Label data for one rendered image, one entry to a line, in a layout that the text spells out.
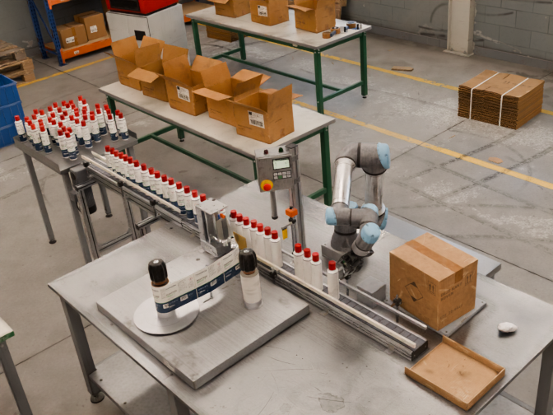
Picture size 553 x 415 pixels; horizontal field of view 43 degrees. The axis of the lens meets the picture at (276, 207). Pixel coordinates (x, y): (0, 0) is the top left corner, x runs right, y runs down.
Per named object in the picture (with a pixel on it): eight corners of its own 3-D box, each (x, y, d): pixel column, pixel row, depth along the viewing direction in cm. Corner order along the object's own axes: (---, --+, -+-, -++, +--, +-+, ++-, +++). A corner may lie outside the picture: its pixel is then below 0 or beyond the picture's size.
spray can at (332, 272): (326, 298, 328) (323, 262, 318) (333, 293, 331) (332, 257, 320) (334, 303, 324) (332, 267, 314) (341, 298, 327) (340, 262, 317)
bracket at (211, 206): (194, 207, 361) (194, 205, 361) (211, 198, 367) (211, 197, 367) (211, 215, 352) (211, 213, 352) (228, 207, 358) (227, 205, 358)
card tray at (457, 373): (404, 373, 289) (404, 366, 287) (443, 342, 303) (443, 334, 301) (467, 411, 269) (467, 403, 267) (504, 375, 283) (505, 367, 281)
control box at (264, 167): (257, 184, 345) (253, 149, 336) (292, 179, 346) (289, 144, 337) (260, 193, 336) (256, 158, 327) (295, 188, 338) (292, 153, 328)
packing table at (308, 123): (115, 165, 675) (98, 88, 636) (183, 137, 718) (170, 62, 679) (266, 249, 527) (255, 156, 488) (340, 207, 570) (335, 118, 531)
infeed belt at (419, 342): (183, 225, 405) (182, 219, 402) (194, 219, 409) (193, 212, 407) (414, 358, 295) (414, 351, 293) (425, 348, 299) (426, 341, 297)
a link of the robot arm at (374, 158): (358, 216, 363) (358, 136, 323) (388, 217, 361) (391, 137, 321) (356, 234, 355) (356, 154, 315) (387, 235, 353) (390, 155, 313)
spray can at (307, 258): (302, 285, 338) (299, 249, 328) (309, 280, 341) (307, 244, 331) (309, 289, 335) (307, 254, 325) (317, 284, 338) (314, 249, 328)
